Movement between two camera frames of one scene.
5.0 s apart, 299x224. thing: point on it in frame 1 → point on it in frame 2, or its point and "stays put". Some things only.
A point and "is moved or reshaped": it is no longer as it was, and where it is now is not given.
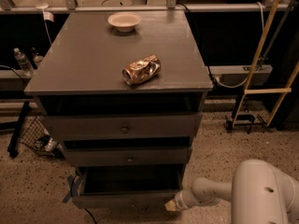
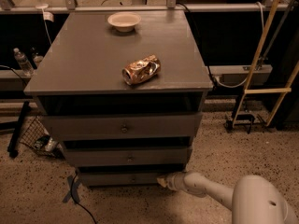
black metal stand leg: x=12 y=149 stays put
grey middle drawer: x=127 y=156 stays put
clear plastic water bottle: x=24 y=63 stays put
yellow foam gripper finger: x=170 y=205 → x=162 y=181
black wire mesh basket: x=38 y=135 stays put
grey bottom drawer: x=127 y=187 is moved or reshaped
